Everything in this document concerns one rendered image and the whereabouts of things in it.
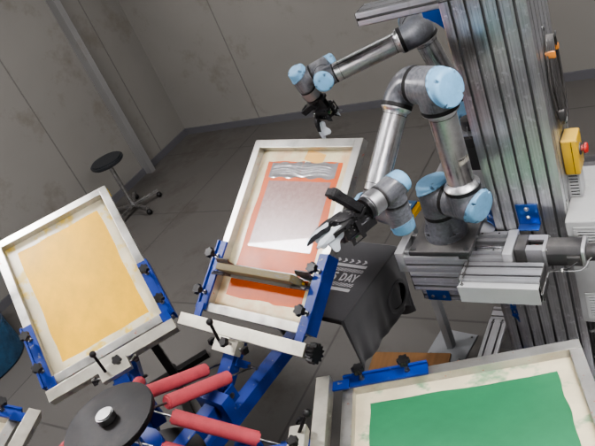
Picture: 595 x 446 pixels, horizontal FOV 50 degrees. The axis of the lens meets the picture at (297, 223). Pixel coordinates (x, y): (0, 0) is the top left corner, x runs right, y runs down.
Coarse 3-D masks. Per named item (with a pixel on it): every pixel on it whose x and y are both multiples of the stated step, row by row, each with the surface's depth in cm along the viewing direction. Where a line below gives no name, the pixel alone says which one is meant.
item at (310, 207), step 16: (336, 176) 251; (304, 192) 258; (320, 192) 253; (304, 208) 255; (320, 208) 250; (288, 224) 257; (304, 224) 252; (320, 224) 247; (288, 240) 254; (304, 240) 249; (288, 256) 251; (304, 256) 246; (288, 272) 248; (272, 288) 249; (288, 288) 245; (288, 304) 242
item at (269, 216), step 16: (272, 192) 269; (288, 192) 264; (256, 208) 272; (272, 208) 266; (288, 208) 260; (256, 224) 268; (272, 224) 262; (256, 240) 265; (272, 240) 259; (240, 256) 267; (256, 256) 261; (272, 256) 256; (240, 288) 260; (256, 288) 255
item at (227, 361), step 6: (222, 360) 240; (228, 360) 238; (234, 360) 237; (222, 366) 239; (228, 366) 237; (234, 366) 237; (234, 372) 238; (234, 378) 238; (228, 384) 236; (234, 384) 238
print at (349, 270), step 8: (344, 264) 286; (352, 264) 284; (360, 264) 281; (368, 264) 279; (336, 272) 283; (344, 272) 281; (352, 272) 279; (360, 272) 277; (336, 280) 278; (344, 280) 276; (352, 280) 274; (336, 288) 273; (344, 288) 271
